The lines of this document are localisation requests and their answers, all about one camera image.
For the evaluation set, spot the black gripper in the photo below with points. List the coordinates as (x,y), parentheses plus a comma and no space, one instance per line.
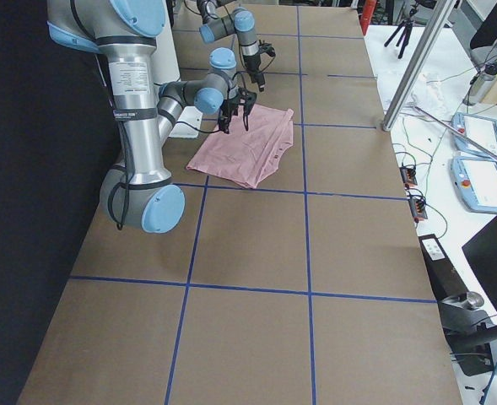
(253,64)
(226,109)

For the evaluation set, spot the pink Snoopy t-shirt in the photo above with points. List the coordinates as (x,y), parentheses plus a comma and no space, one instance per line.
(247,155)

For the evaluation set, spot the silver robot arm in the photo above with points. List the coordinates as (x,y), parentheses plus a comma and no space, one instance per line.
(138,191)
(242,24)

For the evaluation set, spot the black tripod on desk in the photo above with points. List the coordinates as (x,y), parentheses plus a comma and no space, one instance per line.
(404,29)

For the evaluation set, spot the crumpled white cloth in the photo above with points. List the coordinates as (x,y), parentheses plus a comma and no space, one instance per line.
(427,95)

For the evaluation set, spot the far orange connector block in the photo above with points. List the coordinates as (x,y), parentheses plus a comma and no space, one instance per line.
(408,171)

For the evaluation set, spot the orange connector block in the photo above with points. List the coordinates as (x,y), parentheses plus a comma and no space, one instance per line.
(408,171)
(417,205)

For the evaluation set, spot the near orange connector block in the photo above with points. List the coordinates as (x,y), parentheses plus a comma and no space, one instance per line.
(417,205)

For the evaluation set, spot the grey water bottle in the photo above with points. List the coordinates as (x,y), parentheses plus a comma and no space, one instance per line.
(481,83)

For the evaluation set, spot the far blue teach pendant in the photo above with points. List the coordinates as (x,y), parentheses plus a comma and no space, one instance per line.
(481,129)

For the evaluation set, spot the blue teach pendant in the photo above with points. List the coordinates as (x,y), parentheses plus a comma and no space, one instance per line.
(475,180)
(481,129)

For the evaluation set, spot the near blue teach pendant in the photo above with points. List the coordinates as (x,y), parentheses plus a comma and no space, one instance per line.
(475,180)

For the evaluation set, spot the black box white label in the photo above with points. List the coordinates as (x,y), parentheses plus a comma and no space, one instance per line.
(444,279)

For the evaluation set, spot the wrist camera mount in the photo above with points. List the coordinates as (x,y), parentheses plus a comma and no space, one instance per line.
(245,98)
(266,48)

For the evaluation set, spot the aluminium frame post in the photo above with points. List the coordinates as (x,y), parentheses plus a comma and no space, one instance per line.
(427,40)

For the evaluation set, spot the black camera stand clamp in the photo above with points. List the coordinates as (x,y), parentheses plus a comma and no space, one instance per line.
(470,333)

